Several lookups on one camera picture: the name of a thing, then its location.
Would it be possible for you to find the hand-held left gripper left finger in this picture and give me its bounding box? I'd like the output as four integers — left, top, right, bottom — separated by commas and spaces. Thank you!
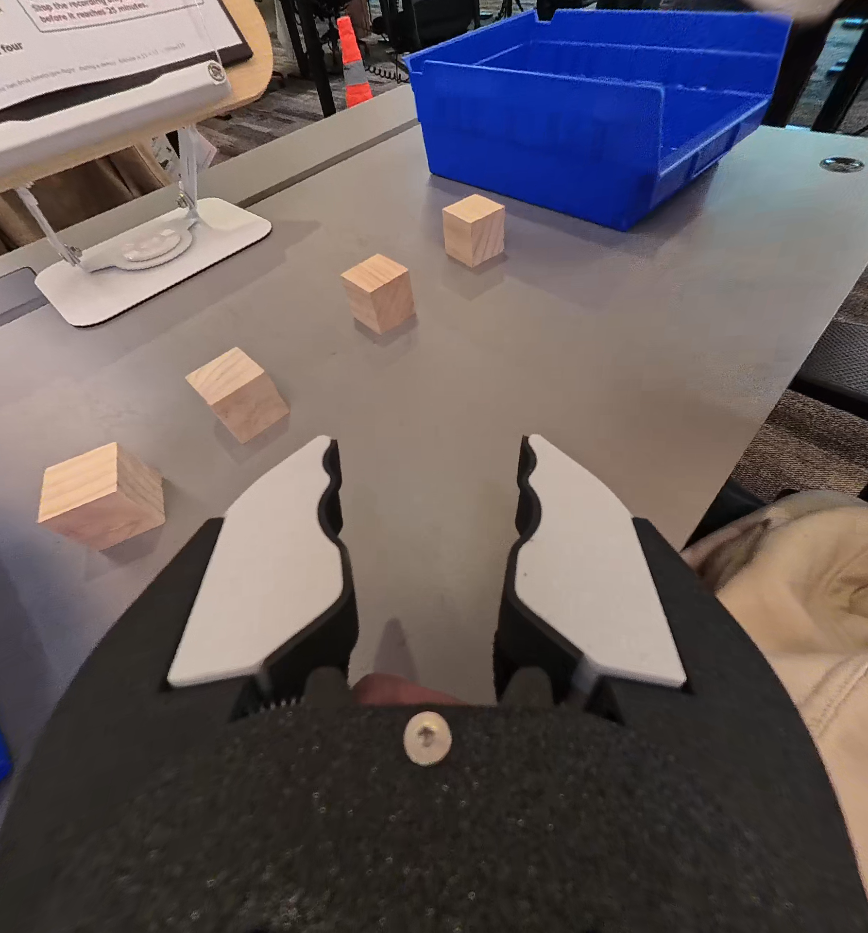
166, 435, 359, 711

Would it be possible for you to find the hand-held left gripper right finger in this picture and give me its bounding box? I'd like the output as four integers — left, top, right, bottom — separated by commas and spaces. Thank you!
494, 434, 690, 711

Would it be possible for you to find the wooden cube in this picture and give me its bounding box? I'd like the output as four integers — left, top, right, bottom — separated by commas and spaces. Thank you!
340, 254, 416, 335
39, 442, 166, 551
442, 194, 506, 268
185, 347, 289, 444

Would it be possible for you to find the person's cream sweatshirt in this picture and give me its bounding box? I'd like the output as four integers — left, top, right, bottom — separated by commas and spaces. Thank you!
681, 490, 868, 933

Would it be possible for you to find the black office chair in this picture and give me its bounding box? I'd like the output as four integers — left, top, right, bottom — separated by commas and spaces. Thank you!
791, 321, 868, 431

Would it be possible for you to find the white tablet stand with instructions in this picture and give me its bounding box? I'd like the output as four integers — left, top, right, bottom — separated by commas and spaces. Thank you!
0, 0, 273, 207

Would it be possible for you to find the orange traffic cone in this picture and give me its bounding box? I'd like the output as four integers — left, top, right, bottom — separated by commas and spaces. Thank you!
337, 16, 374, 109

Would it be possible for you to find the tablet with instruction sheet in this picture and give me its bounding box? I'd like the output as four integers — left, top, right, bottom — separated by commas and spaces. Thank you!
0, 0, 254, 187

